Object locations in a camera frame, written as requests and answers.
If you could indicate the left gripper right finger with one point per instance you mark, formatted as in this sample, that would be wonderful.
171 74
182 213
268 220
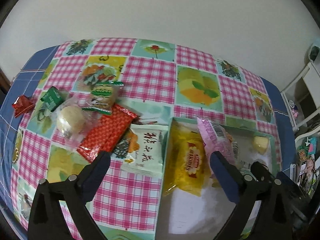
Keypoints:
244 191

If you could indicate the white wooden shelf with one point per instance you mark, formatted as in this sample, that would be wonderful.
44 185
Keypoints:
301 95

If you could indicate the red patterned packet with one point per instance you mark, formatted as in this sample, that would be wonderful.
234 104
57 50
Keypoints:
106 135

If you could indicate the yellow soft bread packet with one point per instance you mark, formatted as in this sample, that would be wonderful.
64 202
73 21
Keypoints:
186 163

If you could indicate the dark red nice snack packet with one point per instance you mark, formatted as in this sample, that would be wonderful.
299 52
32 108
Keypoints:
22 105

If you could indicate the colourful clutter pile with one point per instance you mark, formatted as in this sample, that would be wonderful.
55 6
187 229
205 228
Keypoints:
305 171

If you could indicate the yellow pudding cup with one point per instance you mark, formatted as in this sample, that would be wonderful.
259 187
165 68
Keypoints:
260 144

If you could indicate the white calligraphy snack packet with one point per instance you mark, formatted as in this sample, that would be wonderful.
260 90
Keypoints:
140 150

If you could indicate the green-edged clear biscuit packet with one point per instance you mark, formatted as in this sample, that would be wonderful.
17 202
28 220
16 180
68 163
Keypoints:
103 97

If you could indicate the dark green snack packet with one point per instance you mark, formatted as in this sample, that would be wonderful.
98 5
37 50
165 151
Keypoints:
52 99

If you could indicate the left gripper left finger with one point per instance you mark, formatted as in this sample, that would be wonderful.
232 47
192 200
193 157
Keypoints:
46 219

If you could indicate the blue plaid bed cover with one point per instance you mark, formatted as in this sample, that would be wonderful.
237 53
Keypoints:
25 84

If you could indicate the pink checkered picture tablecloth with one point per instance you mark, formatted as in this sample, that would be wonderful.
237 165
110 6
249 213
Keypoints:
161 81

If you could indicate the purple snack packet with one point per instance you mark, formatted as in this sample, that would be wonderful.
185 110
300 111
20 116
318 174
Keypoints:
215 138

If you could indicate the white tray with teal rim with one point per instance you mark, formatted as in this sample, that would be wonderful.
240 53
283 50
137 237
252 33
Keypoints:
183 215

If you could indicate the clear-wrapped round white bun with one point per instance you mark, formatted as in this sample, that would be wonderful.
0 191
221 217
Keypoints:
73 122

